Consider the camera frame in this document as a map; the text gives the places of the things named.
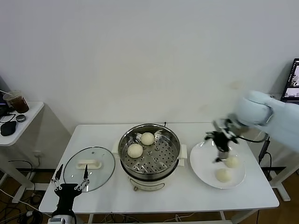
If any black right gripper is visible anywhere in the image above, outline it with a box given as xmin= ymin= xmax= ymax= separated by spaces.
xmin=204 ymin=132 xmax=234 ymax=163

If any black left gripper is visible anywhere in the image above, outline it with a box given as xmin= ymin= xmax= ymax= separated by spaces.
xmin=51 ymin=164 xmax=90 ymax=210

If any white steamed baozi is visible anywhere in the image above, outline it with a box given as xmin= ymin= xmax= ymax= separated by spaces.
xmin=215 ymin=168 xmax=232 ymax=183
xmin=225 ymin=156 xmax=240 ymax=168
xmin=141 ymin=132 xmax=155 ymax=146
xmin=127 ymin=143 xmax=143 ymax=159

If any glass lid cream handle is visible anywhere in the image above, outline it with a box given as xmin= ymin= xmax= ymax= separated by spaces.
xmin=63 ymin=146 xmax=116 ymax=192

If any stainless steel steamer basket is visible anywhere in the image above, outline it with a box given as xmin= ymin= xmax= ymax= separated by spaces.
xmin=111 ymin=124 xmax=188 ymax=175

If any white round plate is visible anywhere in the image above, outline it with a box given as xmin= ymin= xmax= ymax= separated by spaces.
xmin=189 ymin=140 xmax=247 ymax=189

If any white side table rounded corner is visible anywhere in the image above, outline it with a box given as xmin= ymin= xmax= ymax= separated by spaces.
xmin=0 ymin=101 xmax=45 ymax=203

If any cream electric cooking pot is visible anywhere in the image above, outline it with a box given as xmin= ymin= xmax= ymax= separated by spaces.
xmin=113 ymin=151 xmax=187 ymax=192

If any black computer mouse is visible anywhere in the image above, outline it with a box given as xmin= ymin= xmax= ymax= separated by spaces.
xmin=0 ymin=120 xmax=19 ymax=136

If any white side table with label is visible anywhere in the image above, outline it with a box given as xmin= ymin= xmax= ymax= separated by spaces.
xmin=268 ymin=93 xmax=299 ymax=203

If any plastic cup iced coffee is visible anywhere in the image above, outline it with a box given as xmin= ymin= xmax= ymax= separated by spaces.
xmin=3 ymin=90 xmax=30 ymax=114

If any dark laptop purple glow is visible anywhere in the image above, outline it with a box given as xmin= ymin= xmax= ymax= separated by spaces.
xmin=0 ymin=74 xmax=15 ymax=117

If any laptop with lit screen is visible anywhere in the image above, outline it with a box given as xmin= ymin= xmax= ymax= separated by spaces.
xmin=281 ymin=58 xmax=299 ymax=103

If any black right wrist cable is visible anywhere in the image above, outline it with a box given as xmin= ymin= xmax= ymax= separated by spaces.
xmin=230 ymin=112 xmax=274 ymax=143

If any black floor cable loop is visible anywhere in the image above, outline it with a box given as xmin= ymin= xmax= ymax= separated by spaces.
xmin=8 ymin=159 xmax=36 ymax=194

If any black cable with adapter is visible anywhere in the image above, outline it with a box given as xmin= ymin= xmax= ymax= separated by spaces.
xmin=258 ymin=137 xmax=273 ymax=182

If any thin black desk cable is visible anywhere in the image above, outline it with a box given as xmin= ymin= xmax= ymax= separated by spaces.
xmin=0 ymin=112 xmax=17 ymax=124

